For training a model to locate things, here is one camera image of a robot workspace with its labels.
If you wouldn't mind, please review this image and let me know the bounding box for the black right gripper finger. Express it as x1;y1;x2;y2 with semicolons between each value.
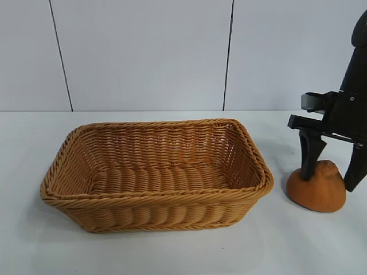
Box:
343;143;367;192
300;130;327;182

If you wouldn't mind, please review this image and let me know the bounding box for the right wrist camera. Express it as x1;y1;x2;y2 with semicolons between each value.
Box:
300;92;342;113

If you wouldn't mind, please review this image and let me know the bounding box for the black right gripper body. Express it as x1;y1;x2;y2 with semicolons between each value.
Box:
288;47;367;146

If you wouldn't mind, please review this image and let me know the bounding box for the brown bread roll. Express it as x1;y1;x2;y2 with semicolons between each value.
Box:
286;160;347;213

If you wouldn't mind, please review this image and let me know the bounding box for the woven wicker basket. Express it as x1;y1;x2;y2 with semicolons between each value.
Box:
39;118;275;233

